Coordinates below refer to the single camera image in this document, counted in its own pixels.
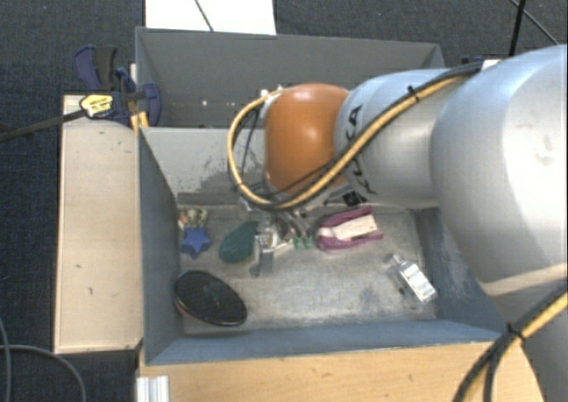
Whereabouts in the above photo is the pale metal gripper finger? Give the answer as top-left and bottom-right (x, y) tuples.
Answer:
(259, 234), (275, 276)
(248, 235), (263, 279)

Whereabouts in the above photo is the dark green oval object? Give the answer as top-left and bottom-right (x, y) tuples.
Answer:
(217, 219), (260, 264)

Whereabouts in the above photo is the grey metal bin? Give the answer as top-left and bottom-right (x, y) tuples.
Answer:
(134, 26), (508, 367)

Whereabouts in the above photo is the black round disc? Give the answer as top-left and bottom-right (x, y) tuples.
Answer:
(172, 270), (249, 327)

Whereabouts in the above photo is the blue star toy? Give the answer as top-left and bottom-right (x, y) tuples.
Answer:
(180, 225), (212, 260)

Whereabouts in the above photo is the purple and white packet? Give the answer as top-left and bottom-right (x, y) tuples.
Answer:
(315, 207), (384, 253)

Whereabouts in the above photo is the small multicoloured patterned toy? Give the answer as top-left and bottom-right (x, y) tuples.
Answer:
(177, 208), (209, 230)

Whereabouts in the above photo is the pale wood board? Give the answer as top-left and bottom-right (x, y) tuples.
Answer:
(52, 94), (146, 355)

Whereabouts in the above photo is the black cylinder on white bracket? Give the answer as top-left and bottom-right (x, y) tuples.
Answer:
(327, 186), (363, 210)

